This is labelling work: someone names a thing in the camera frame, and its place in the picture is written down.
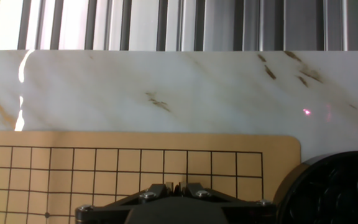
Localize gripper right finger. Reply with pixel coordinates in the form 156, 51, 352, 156
178, 182, 277, 219

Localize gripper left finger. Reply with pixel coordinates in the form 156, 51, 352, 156
75, 182, 176, 223

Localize wooden go board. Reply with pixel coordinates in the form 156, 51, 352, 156
0, 130, 301, 224

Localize white marble pattern mat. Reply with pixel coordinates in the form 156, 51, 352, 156
0, 49, 358, 163

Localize black bowl of Go stones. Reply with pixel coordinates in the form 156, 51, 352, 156
272, 151, 358, 224

